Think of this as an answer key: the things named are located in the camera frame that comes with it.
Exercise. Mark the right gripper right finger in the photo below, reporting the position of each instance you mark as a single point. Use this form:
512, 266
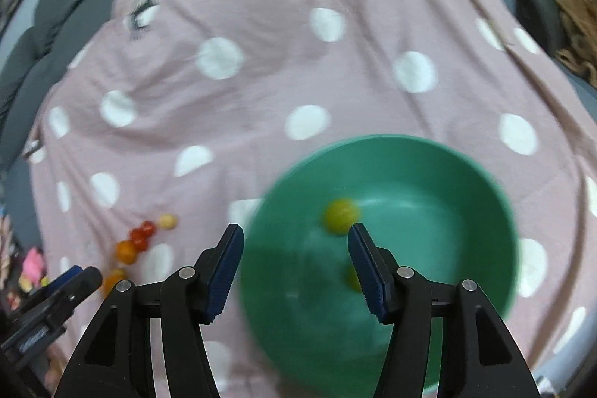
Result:
479, 357

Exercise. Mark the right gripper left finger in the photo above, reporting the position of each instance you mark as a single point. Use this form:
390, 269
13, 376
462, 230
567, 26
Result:
113, 357

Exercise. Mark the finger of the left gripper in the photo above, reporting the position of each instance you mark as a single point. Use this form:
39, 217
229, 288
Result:
69, 289

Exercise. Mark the large orange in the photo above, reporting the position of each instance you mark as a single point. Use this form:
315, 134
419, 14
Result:
111, 279

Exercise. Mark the small mandarin orange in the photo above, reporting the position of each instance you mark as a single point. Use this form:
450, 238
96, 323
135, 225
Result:
126, 252

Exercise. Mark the cherry tomato front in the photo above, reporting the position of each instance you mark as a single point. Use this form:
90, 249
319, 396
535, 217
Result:
141, 243

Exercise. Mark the cherry tomato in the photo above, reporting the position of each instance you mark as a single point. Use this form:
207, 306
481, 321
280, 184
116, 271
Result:
141, 243
148, 228
136, 233

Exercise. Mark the green lime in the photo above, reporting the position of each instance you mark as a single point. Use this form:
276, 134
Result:
351, 278

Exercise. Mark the yellow-green kiwi fruit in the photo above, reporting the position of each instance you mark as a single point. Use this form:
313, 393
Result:
340, 215

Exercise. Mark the pink plush toy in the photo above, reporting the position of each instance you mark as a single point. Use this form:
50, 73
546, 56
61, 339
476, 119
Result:
34, 267

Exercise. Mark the beige longan right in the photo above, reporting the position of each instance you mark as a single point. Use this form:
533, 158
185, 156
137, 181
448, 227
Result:
167, 221

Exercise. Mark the green plastic bowl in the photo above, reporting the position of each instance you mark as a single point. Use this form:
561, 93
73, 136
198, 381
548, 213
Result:
334, 241

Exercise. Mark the pink polka dot cloth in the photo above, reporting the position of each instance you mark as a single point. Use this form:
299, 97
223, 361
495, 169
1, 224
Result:
196, 107

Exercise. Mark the brown plush blanket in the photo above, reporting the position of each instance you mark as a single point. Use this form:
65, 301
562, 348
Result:
578, 53

